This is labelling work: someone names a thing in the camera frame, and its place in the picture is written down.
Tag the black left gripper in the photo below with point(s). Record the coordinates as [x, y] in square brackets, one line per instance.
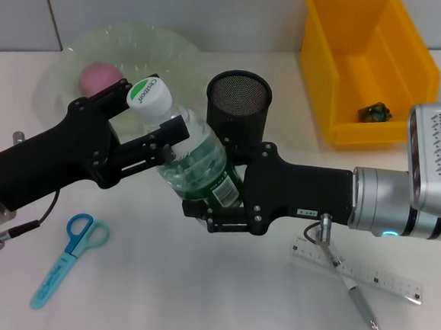
[61, 152]

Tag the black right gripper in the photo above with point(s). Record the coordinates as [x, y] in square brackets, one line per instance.
[302, 190]

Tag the clear green-label water bottle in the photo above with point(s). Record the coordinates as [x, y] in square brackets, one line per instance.
[194, 163]

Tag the pink peach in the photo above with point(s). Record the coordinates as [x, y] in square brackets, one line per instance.
[99, 79]

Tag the green plastic wrapper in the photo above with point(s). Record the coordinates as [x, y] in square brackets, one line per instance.
[375, 113]

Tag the translucent green fruit plate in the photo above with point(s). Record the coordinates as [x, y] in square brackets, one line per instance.
[163, 61]

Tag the black mesh pen holder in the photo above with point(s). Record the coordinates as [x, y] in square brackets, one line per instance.
[236, 105]

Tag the blue scissors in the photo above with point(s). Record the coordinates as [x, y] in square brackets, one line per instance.
[73, 245]

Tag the white grey pen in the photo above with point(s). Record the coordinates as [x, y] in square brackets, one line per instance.
[359, 298]

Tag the clear plastic ruler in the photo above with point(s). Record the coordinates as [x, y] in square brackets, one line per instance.
[387, 279]

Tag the yellow plastic bin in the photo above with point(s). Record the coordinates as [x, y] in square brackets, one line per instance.
[388, 71]

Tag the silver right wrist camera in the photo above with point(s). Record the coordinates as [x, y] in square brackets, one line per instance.
[438, 159]

